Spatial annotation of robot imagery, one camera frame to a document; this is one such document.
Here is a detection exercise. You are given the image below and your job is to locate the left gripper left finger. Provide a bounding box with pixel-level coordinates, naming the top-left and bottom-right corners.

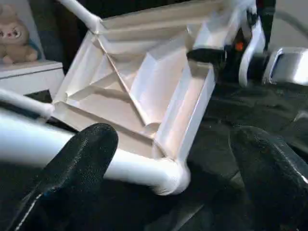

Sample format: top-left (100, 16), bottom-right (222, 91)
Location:
top-left (12, 122), bottom-right (119, 231)

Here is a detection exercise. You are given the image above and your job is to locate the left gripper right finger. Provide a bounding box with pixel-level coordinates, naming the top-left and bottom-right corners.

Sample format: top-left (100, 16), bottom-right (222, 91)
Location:
top-left (231, 125), bottom-right (308, 231)

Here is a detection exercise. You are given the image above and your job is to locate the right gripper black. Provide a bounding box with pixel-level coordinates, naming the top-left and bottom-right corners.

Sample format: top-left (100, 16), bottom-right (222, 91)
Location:
top-left (186, 24), bottom-right (253, 82)

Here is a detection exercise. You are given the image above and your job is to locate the white plastic table top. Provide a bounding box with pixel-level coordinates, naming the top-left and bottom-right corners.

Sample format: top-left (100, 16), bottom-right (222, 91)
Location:
top-left (51, 0), bottom-right (239, 195)

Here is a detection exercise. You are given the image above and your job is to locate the black shiny mat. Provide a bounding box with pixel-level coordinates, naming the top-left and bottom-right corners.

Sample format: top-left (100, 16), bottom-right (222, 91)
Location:
top-left (0, 0), bottom-right (308, 231)

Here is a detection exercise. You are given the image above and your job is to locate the beige plush toy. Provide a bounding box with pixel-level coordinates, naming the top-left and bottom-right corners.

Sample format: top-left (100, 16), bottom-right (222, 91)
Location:
top-left (0, 3), bottom-right (38, 64)

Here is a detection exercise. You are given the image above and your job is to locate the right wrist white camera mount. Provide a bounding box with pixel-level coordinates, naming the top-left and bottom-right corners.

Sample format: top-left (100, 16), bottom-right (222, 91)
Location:
top-left (238, 0), bottom-right (268, 87)

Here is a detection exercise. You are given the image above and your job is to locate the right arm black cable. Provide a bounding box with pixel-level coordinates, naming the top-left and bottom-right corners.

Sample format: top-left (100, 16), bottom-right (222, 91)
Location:
top-left (274, 11), bottom-right (308, 32)

